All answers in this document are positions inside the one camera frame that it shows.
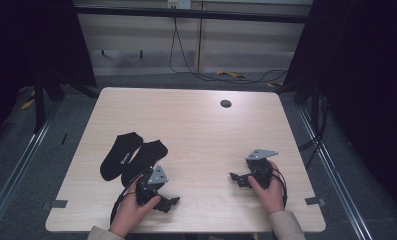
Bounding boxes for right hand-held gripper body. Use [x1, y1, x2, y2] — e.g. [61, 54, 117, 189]
[245, 148, 280, 189]

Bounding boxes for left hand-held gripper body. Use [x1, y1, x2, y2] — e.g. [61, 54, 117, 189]
[135, 164, 170, 206]

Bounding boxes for black ankle sock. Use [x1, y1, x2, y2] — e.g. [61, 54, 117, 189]
[99, 131, 144, 182]
[120, 139, 169, 188]

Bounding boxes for person's right hand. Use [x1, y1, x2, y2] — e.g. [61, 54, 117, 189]
[247, 160, 286, 215]

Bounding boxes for person's left hand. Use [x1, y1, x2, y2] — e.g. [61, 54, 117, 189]
[108, 175, 162, 239]

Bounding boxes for grey tape strip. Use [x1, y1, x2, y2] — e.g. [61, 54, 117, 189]
[304, 196, 327, 207]
[50, 199, 69, 210]

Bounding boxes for black metal stand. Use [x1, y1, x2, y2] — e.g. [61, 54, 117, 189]
[31, 71, 66, 135]
[309, 79, 330, 142]

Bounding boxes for yellow strip on floor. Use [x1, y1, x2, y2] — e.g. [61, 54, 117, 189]
[20, 91, 36, 111]
[216, 69, 247, 80]

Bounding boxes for black curtain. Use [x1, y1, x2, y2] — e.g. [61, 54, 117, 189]
[283, 0, 397, 219]
[0, 0, 98, 149]

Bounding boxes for black horizontal bar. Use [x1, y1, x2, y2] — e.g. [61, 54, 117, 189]
[73, 4, 312, 25]

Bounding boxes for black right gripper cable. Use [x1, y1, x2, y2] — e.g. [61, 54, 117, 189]
[270, 167, 289, 208]

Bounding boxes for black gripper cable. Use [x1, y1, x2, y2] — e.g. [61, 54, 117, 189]
[109, 168, 154, 226]
[270, 167, 289, 208]

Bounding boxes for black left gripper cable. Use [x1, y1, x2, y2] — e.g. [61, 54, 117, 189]
[109, 168, 154, 226]

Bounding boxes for black stand cables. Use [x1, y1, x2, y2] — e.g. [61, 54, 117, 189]
[297, 95, 331, 169]

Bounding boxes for metal floor rail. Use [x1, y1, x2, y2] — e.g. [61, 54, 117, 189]
[297, 105, 374, 240]
[0, 116, 52, 232]

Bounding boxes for long black floor cable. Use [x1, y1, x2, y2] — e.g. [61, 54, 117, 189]
[168, 16, 289, 85]

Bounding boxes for white wall socket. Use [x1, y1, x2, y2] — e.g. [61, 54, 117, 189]
[167, 0, 192, 10]

